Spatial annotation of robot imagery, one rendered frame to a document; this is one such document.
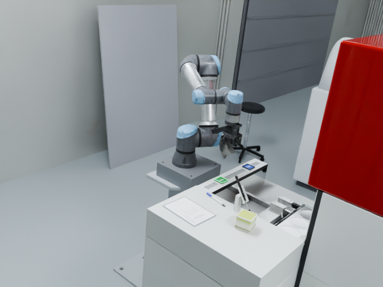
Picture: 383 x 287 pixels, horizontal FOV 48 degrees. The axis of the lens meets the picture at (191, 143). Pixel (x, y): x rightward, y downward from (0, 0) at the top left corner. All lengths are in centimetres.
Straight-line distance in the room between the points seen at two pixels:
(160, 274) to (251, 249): 50
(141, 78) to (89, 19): 77
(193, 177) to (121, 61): 213
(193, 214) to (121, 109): 253
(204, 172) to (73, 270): 122
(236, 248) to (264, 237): 16
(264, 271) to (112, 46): 297
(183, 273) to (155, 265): 19
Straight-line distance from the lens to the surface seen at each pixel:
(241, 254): 179
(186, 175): 242
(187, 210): 199
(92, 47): 436
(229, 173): 239
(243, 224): 190
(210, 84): 250
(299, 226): 217
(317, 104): 420
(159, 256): 206
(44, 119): 423
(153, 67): 459
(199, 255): 186
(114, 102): 428
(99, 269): 315
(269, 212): 226
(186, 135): 243
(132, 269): 313
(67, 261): 324
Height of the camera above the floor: 203
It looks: 23 degrees down
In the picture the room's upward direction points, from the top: 6 degrees clockwise
